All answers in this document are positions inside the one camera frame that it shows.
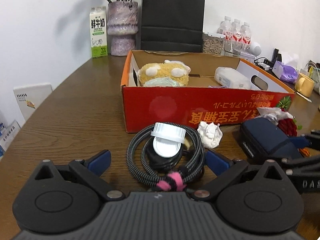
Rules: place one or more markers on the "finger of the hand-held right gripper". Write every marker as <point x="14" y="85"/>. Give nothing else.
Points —
<point x="297" y="142"/>
<point x="302" y="165"/>

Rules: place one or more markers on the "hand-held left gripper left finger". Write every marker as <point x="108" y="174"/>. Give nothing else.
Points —
<point x="100" y="158"/>

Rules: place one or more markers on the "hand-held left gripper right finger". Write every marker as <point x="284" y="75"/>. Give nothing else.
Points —
<point x="217" y="161"/>

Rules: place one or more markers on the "red rose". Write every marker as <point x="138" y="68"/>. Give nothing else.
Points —
<point x="287" y="127"/>

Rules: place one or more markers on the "dark blue zip case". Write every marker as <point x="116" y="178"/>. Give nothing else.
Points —
<point x="262" y="137"/>

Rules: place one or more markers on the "white flip-top cap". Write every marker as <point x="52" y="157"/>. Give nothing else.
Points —
<point x="167" y="135"/>

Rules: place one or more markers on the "red cardboard box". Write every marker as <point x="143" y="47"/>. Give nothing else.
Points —
<point x="160" y="110"/>

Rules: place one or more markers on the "clear cotton swab box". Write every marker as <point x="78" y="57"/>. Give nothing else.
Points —
<point x="232" y="78"/>

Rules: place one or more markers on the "pale green face mask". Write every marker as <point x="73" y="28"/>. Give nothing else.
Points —
<point x="160" y="82"/>

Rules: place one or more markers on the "yellow white sheep plush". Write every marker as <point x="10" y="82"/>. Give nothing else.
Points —
<point x="162" y="73"/>

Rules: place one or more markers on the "wooden desktop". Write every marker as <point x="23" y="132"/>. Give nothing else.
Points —
<point x="75" y="120"/>

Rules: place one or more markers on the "white crumpled tissue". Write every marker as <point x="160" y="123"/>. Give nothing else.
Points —
<point x="210" y="135"/>

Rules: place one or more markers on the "white thin stick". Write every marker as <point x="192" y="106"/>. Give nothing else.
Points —
<point x="303" y="97"/>

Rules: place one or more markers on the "yellow mug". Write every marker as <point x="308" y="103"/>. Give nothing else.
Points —
<point x="306" y="86"/>

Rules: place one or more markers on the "purple tissue pack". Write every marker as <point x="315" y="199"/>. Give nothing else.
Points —
<point x="286" y="73"/>

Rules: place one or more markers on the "black small device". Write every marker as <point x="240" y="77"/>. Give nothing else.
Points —
<point x="275" y="55"/>

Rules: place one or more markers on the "white printed box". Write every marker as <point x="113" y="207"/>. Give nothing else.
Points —
<point x="11" y="135"/>

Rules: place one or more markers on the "white printed tin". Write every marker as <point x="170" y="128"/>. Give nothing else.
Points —
<point x="247" y="56"/>

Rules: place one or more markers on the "white round device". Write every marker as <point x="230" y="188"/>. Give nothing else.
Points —
<point x="255" y="48"/>

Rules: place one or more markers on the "blue printed box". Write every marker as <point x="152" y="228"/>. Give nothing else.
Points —
<point x="1" y="130"/>

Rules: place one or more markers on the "clear drinking glass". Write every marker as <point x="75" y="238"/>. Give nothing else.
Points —
<point x="232" y="47"/>

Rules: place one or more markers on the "clear seed container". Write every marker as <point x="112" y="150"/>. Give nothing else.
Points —
<point x="212" y="45"/>

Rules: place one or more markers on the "red label water bottle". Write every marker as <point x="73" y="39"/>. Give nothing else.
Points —
<point x="245" y="35"/>
<point x="225" y="28"/>
<point x="236" y="32"/>

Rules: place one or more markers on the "green white milk carton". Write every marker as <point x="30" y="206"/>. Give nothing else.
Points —
<point x="98" y="35"/>

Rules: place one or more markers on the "purple mottled vase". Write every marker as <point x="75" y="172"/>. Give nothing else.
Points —
<point x="122" y="27"/>

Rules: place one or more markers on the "black paper bag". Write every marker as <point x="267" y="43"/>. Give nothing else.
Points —
<point x="172" y="17"/>

